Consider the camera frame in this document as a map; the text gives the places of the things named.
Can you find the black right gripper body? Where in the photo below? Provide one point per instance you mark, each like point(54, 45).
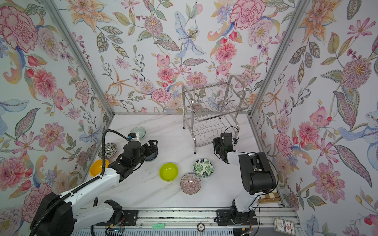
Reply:
point(221, 149)

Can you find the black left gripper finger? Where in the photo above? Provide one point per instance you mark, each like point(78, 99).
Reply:
point(151, 150)
point(150, 145)

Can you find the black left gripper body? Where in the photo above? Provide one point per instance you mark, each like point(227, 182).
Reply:
point(138, 162)

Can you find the lime green plastic bowl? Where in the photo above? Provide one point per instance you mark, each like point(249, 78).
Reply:
point(168, 172)

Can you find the green leaf pattern bowl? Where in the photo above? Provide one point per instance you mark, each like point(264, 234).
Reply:
point(203, 168)

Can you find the silver wire dish rack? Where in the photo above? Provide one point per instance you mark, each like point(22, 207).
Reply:
point(213, 109)

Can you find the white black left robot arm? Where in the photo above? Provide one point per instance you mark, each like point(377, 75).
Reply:
point(64, 214)

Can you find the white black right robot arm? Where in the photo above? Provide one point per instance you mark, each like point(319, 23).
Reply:
point(256, 172)

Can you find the dark blue floral bowl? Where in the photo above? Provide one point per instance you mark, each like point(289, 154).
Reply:
point(150, 155)

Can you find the pale green celadon bowl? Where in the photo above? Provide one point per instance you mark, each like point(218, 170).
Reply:
point(140, 131)

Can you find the black white patterned bowl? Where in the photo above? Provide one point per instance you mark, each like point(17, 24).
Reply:
point(110, 150)

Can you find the yellow plastic bowl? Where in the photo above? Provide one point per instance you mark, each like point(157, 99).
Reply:
point(96, 168)

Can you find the pink striped bowl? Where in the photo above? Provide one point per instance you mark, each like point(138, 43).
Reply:
point(190, 184)

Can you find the wooden checkerboard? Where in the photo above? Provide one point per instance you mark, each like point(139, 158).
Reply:
point(272, 197)

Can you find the green connector block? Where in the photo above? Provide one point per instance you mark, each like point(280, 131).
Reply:
point(158, 226)

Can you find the printed label card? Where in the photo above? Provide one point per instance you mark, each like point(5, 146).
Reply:
point(284, 226)

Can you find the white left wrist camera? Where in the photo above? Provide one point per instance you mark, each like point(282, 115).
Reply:
point(133, 137)

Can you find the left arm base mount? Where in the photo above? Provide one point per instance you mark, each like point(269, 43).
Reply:
point(126, 218)

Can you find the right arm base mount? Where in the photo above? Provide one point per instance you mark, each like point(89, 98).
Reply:
point(227, 217)

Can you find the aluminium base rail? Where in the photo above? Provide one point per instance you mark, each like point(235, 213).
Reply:
point(191, 217)

